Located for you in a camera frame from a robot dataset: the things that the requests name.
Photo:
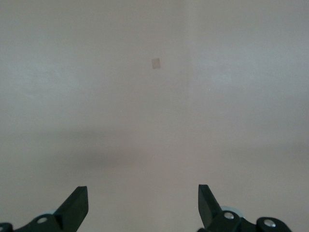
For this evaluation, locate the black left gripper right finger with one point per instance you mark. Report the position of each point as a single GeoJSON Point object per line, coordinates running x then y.
{"type": "Point", "coordinates": [210, 212]}

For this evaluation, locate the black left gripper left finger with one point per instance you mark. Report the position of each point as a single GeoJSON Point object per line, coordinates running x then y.
{"type": "Point", "coordinates": [72, 210]}

